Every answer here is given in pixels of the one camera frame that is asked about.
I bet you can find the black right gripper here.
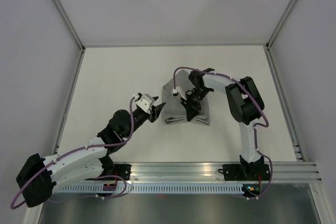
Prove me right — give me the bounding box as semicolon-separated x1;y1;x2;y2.
181;87;211;122

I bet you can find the grey cloth napkin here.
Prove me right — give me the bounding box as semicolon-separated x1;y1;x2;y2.
162;70;212;126

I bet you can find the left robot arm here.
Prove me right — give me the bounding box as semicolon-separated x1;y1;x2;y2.
11;93;165;209

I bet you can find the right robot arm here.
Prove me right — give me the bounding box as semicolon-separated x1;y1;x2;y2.
181;68;265;179

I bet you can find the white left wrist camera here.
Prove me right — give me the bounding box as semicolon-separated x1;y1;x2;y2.
133;93;155;114

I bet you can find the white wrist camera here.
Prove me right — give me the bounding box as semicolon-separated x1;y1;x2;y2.
133;93;155;114
172;87;186;100

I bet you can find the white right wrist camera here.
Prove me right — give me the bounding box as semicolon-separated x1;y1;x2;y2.
172;87;186;100

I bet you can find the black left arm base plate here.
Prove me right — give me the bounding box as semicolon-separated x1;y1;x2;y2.
104;164;132;180

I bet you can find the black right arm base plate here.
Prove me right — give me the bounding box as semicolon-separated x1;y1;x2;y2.
222;164;271;181

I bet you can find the white slotted cable duct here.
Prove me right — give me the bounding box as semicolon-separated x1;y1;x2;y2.
59;182;244;195

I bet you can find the aluminium front rail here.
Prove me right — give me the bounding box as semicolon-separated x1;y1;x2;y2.
128;162;322;183

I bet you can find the left aluminium frame post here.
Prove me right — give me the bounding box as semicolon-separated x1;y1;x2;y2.
51;0;85;52

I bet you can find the aluminium frame post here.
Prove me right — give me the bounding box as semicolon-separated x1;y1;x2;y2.
265;0;299;50
51;0;85;52

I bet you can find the right aluminium frame post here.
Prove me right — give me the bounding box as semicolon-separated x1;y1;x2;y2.
265;0;299;50

